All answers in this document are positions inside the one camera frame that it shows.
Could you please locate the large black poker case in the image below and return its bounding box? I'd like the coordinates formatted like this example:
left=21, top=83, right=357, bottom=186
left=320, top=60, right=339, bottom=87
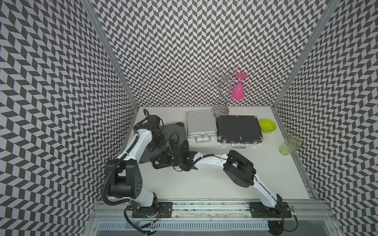
left=139, top=122, right=189, bottom=164

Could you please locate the small silver poker case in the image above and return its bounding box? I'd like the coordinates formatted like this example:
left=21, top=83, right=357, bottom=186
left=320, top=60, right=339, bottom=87
left=187, top=110, right=218, bottom=143

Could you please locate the black carbon poker case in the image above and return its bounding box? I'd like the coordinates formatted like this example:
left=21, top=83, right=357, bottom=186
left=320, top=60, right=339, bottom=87
left=216, top=115, right=263, bottom=149

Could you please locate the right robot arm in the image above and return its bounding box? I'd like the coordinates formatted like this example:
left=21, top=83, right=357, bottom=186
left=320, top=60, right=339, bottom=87
left=151, top=143, right=285, bottom=219

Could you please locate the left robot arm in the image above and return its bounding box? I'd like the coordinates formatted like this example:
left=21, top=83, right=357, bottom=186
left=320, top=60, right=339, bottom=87
left=101, top=109, right=165, bottom=217

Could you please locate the pink wine glass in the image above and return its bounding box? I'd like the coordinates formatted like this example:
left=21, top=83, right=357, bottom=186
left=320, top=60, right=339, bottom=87
left=231, top=73, right=248, bottom=101

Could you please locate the lime green bowl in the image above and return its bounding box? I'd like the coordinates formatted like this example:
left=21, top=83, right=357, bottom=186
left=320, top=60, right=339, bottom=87
left=259, top=119, right=277, bottom=133

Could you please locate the green translucent cup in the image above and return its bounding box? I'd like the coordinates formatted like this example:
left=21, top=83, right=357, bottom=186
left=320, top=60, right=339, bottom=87
left=279, top=135, right=304, bottom=155

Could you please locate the chrome wire glass rack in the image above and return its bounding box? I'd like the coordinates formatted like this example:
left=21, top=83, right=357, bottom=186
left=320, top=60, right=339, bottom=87
left=209, top=67, right=235, bottom=118

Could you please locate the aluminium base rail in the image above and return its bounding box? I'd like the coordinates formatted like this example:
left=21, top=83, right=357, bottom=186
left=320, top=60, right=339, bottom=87
left=88, top=199, right=334, bottom=221

